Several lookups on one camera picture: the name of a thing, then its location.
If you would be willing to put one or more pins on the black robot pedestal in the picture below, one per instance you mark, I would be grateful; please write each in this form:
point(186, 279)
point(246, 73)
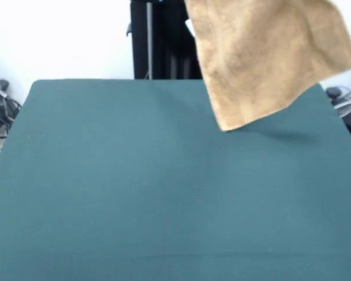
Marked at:
point(163, 44)

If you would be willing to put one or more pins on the tan terry towel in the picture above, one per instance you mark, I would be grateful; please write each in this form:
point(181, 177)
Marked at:
point(266, 58)

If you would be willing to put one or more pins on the dark green table cloth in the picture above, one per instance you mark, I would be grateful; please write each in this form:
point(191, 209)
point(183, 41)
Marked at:
point(105, 190)

